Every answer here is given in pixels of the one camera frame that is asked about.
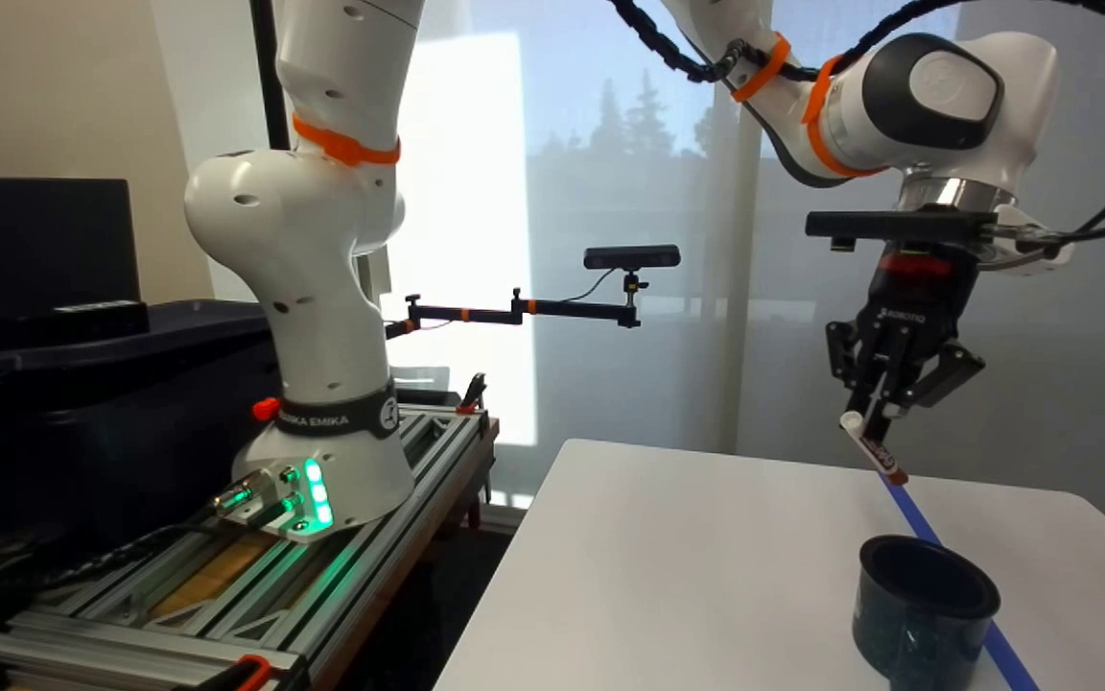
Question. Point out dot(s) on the black computer monitor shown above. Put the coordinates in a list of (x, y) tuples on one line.
[(37, 245)]

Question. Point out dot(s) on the black articulated camera mount arm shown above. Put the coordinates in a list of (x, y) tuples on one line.
[(516, 307)]

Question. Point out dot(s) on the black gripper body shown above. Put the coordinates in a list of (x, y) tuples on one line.
[(919, 302)]

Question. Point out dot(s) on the orange knob on base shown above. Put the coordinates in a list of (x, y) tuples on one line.
[(264, 412)]

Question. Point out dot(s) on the black stereo camera bar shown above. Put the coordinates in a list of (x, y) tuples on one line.
[(629, 259)]

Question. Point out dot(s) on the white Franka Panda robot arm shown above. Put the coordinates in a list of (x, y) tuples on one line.
[(308, 255)]

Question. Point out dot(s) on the black cabinet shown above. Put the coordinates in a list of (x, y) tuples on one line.
[(105, 424)]

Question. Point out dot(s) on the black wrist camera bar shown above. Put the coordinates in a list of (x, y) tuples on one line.
[(909, 227)]

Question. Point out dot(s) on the aluminium extrusion robot base frame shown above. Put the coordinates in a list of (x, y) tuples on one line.
[(259, 600)]

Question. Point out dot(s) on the long blue tape line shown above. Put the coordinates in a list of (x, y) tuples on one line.
[(923, 521)]

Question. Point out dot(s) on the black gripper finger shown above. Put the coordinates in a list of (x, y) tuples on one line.
[(859, 370), (941, 373)]

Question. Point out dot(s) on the dark green enamel mug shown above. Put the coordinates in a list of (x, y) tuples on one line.
[(923, 627)]

